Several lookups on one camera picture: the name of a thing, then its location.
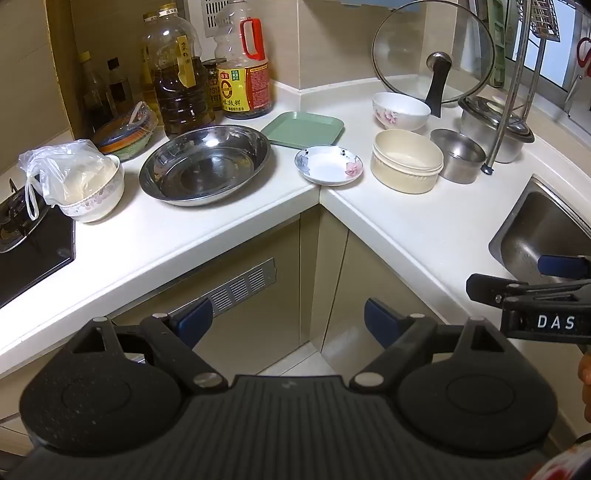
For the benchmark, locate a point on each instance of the slim yellow oil bottle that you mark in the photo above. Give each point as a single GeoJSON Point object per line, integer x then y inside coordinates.
{"type": "Point", "coordinates": [148, 69]}

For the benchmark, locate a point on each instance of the metal vent grille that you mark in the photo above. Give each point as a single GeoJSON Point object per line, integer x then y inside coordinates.
{"type": "Point", "coordinates": [249, 281]}

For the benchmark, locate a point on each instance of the white bowl with pink flower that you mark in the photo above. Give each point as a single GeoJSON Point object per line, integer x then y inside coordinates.
{"type": "Point", "coordinates": [401, 115]}

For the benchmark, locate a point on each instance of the white bowl with floral rim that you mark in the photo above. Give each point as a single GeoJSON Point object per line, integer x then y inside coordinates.
{"type": "Point", "coordinates": [97, 203]}

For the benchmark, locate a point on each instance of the dark glass bottle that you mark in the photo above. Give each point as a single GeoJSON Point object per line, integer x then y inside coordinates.
{"type": "Point", "coordinates": [119, 87]}

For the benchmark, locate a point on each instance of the beige cabinet door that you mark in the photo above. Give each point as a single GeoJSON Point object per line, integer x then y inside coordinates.
{"type": "Point", "coordinates": [351, 277]}
{"type": "Point", "coordinates": [258, 341]}

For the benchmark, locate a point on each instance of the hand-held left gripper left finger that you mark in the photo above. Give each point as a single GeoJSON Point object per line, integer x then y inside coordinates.
{"type": "Point", "coordinates": [194, 321]}

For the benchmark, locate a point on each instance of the large clear oil bottle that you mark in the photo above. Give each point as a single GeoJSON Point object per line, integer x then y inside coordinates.
{"type": "Point", "coordinates": [184, 101]}

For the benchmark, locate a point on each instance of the small sauce jar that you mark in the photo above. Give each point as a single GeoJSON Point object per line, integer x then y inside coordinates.
{"type": "Point", "coordinates": [211, 87]}

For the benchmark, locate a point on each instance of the floral printed clothing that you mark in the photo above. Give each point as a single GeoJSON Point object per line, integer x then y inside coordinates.
{"type": "Point", "coordinates": [568, 466]}

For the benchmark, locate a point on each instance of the black gas stove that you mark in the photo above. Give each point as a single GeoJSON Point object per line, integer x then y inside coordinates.
{"type": "Point", "coordinates": [27, 267]}

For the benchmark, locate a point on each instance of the steel pot lid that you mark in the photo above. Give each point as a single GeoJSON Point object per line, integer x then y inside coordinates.
{"type": "Point", "coordinates": [485, 108]}

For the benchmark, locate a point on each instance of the steel sink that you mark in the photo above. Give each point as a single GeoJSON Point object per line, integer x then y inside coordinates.
{"type": "Point", "coordinates": [545, 230]}

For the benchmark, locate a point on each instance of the large steel basin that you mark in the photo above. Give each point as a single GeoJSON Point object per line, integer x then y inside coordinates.
{"type": "Point", "coordinates": [207, 161]}

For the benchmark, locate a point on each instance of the colourful bowl wrapped in plastic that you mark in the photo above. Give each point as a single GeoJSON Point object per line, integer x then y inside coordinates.
{"type": "Point", "coordinates": [124, 138]}

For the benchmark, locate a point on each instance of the small floral plate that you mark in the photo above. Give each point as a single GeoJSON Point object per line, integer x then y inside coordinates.
{"type": "Point", "coordinates": [325, 166]}

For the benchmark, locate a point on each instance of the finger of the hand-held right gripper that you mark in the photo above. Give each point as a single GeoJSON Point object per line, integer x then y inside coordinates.
{"type": "Point", "coordinates": [558, 266]}
{"type": "Point", "coordinates": [489, 288]}

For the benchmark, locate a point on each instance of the small steel bowl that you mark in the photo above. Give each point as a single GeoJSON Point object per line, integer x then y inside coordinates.
{"type": "Point", "coordinates": [457, 161]}

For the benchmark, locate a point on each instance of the steel pot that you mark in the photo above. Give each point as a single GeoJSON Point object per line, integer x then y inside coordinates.
{"type": "Point", "coordinates": [475, 138]}

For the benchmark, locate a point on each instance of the green square plate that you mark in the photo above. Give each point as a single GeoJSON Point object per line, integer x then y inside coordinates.
{"type": "Point", "coordinates": [304, 129]}

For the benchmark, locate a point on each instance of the green cutting board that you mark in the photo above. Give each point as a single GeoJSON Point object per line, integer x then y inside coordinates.
{"type": "Point", "coordinates": [496, 46]}

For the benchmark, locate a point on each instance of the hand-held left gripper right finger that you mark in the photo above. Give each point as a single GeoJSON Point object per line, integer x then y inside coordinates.
{"type": "Point", "coordinates": [381, 321]}

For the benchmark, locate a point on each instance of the clear plastic bag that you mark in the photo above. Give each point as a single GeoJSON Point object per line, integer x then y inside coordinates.
{"type": "Point", "coordinates": [60, 170]}

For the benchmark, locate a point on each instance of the window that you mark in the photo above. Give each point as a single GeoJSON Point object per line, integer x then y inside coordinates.
{"type": "Point", "coordinates": [563, 60]}

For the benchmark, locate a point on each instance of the white vented appliance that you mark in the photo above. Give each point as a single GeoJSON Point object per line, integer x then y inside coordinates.
{"type": "Point", "coordinates": [212, 18]}

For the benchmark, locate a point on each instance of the cream ribbed bowl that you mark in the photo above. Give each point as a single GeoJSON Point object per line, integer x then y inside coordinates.
{"type": "Point", "coordinates": [406, 170]}

